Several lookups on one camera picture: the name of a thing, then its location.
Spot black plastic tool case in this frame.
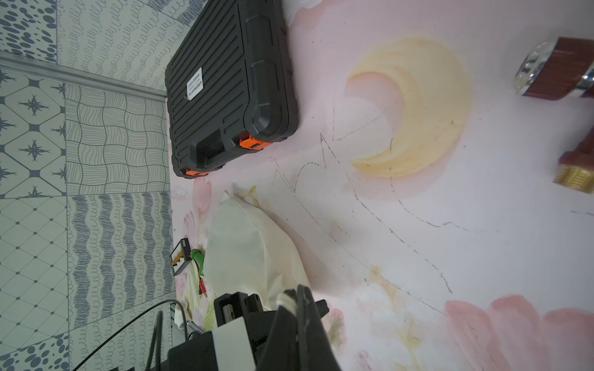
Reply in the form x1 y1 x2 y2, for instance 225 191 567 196
166 1 299 179

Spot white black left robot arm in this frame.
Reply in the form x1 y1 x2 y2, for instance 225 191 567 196
145 285 340 370

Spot red black clip leads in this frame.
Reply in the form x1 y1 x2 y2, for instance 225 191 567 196
199 276 207 297

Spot green plastic tool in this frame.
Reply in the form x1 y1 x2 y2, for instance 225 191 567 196
190 249 204 276

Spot cream cloth drawstring bag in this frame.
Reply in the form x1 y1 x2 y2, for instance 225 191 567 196
204 193 310 310

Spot maroon brass hose nozzle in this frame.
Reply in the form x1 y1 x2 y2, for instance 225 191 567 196
514 37 593 194

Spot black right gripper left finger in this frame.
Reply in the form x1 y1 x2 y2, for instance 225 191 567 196
266 289 299 370

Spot small box of screws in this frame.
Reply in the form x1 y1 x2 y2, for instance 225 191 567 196
170 237 191 277

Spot white plastic fitting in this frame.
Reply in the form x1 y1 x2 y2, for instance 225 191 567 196
173 308 186 331

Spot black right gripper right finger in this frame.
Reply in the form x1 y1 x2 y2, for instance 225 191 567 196
296 285 340 371

